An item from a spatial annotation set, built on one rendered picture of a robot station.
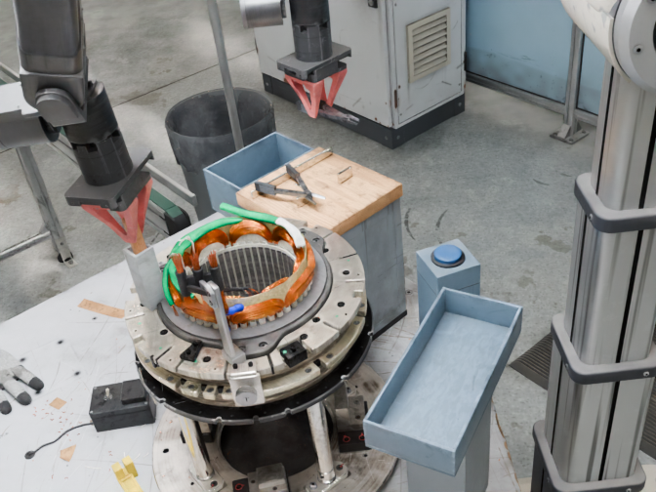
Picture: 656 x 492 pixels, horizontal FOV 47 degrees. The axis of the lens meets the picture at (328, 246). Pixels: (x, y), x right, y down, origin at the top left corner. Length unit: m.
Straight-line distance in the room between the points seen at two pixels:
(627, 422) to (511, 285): 1.50
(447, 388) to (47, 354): 0.82
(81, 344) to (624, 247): 0.98
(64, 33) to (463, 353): 0.60
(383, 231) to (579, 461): 0.47
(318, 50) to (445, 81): 2.44
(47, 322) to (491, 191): 2.04
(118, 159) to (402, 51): 2.51
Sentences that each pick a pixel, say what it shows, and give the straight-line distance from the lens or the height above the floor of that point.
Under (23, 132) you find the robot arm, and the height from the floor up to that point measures 1.38.
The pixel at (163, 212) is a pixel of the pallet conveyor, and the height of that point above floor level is 0.76.
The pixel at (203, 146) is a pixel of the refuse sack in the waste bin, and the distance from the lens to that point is 2.58.
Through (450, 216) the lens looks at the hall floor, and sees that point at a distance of 3.02.
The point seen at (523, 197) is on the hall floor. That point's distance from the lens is 3.13.
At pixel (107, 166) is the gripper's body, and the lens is 0.89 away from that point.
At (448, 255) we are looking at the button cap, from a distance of 1.12.
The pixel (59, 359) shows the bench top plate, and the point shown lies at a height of 0.78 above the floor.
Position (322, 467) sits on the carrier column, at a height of 0.85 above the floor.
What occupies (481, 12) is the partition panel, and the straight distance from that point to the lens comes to 3.66.
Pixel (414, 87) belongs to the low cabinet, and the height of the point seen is 0.26.
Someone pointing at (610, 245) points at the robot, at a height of 1.13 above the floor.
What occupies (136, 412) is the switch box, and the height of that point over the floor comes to 0.81.
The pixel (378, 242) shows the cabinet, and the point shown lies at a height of 0.98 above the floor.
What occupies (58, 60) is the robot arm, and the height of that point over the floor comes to 1.47.
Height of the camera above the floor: 1.73
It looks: 37 degrees down
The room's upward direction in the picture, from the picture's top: 7 degrees counter-clockwise
